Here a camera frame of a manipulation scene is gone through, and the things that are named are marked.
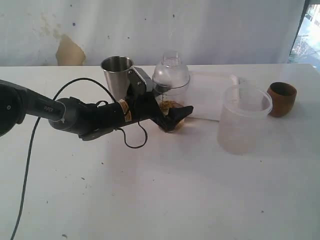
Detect clear shaker lid dome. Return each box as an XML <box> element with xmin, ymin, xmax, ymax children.
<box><xmin>152</xmin><ymin>50</ymin><xmax>191</xmax><ymax>89</ymax></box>

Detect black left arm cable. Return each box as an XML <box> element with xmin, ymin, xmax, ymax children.
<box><xmin>9</xmin><ymin>77</ymin><xmax>149</xmax><ymax>240</ymax></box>

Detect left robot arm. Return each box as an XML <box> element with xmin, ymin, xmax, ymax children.
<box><xmin>0</xmin><ymin>80</ymin><xmax>194</xmax><ymax>141</ymax></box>

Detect clear graduated shaker cup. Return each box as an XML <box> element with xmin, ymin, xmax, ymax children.
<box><xmin>153</xmin><ymin>81</ymin><xmax>190</xmax><ymax>133</ymax></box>

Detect white rectangular tray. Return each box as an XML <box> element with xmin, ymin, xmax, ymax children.
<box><xmin>186</xmin><ymin>70</ymin><xmax>242</xmax><ymax>122</ymax></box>

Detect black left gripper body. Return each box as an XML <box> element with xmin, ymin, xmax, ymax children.
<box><xmin>124</xmin><ymin>87</ymin><xmax>173</xmax><ymax>132</ymax></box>

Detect translucent plastic container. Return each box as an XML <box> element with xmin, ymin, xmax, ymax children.
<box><xmin>217</xmin><ymin>83</ymin><xmax>273</xmax><ymax>155</ymax></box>

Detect stainless steel cup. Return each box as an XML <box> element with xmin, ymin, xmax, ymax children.
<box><xmin>100</xmin><ymin>56</ymin><xmax>134</xmax><ymax>101</ymax></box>

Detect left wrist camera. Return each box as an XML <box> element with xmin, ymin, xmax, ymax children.
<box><xmin>128</xmin><ymin>66</ymin><xmax>153</xmax><ymax>96</ymax></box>

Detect brown wooden cup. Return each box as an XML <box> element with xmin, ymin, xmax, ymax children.
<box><xmin>267</xmin><ymin>82</ymin><xmax>297</xmax><ymax>118</ymax></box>

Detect window frame dark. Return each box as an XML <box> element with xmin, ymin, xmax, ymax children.
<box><xmin>288</xmin><ymin>0</ymin><xmax>310</xmax><ymax>63</ymax></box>

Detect fruit pieces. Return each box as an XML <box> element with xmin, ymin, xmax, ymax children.
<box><xmin>159</xmin><ymin>100</ymin><xmax>185</xmax><ymax>132</ymax></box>

